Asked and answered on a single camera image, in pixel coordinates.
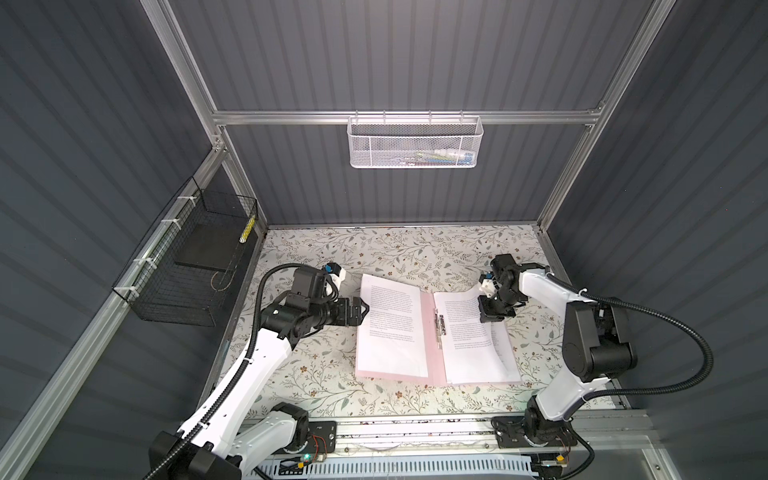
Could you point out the pink file folder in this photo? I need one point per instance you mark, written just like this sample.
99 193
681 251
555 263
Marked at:
435 361

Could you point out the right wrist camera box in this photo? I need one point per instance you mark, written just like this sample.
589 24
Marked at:
487 285

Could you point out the aluminium corner frame post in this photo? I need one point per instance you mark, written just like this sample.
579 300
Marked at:
170 33

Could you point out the white wire mesh basket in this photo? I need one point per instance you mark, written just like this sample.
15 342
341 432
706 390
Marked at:
379 146

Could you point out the yellow marker pen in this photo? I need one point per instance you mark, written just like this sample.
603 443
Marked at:
247 230

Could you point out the metal folder clip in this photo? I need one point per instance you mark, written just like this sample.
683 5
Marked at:
440 329

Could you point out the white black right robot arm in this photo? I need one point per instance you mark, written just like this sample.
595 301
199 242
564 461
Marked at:
595 348

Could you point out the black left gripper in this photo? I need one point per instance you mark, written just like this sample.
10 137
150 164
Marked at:
343 318

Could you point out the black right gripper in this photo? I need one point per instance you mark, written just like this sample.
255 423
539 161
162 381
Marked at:
487 314

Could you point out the black foam pad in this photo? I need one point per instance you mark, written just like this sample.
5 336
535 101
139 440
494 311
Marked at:
210 247

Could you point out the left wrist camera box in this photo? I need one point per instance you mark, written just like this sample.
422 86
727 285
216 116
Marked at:
319 283

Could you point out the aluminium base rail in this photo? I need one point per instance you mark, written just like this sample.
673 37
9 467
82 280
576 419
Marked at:
420 432

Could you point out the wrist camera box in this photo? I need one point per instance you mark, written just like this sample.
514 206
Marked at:
487 285
319 283

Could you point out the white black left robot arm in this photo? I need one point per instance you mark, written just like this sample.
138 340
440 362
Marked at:
276 331

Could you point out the horizontal aluminium frame bar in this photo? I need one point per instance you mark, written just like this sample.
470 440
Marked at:
314 118

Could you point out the floral patterned table mat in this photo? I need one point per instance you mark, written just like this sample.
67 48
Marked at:
319 375

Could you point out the black wire basket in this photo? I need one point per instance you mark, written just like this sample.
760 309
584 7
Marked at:
158 290

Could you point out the pens in white basket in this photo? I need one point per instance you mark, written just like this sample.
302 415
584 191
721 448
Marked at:
440 157

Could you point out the white vented cable duct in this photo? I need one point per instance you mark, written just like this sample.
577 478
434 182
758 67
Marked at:
407 467

